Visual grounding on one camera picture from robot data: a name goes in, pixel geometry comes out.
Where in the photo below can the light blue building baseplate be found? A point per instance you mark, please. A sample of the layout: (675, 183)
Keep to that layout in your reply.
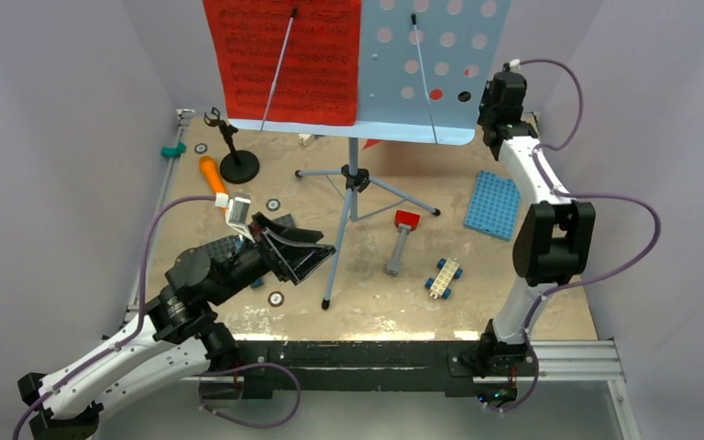
(493, 207)

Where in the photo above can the dark grey building baseplate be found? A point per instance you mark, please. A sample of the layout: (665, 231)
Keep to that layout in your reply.
(227, 245)

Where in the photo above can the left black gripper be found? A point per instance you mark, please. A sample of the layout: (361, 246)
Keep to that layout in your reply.
(299, 259)

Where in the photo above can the orange black poker chip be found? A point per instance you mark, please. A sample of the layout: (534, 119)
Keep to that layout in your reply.
(276, 299)

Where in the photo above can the orange toy microphone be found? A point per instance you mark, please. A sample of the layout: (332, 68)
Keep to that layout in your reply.
(210, 171)

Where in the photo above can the light blue music stand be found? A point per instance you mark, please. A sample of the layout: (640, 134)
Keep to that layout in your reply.
(422, 69)

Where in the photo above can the aluminium side rail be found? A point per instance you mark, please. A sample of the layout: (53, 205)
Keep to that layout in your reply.
(134, 314)

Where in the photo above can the white blue toy car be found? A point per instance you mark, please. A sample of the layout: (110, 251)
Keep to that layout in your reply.
(439, 286)

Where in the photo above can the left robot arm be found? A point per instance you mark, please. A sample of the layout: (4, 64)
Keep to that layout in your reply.
(174, 335)

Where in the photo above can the red sheet music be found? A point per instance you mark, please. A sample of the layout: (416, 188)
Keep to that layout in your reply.
(288, 61)
(371, 143)

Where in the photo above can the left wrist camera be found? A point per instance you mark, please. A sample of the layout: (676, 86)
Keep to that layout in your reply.
(236, 207)

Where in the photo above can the blue white brick block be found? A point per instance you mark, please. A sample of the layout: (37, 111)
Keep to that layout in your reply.
(305, 139)

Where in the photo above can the teal clamp piece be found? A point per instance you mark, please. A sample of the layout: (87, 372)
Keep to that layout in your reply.
(173, 152)

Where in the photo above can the red grey toy hammer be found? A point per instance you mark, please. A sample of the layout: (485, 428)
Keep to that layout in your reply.
(405, 222)

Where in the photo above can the black table front rail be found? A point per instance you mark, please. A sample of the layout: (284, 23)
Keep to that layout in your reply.
(454, 368)

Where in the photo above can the black microphone stand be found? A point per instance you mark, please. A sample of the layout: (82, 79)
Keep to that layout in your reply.
(238, 166)

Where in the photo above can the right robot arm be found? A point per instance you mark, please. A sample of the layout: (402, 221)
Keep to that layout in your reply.
(552, 245)

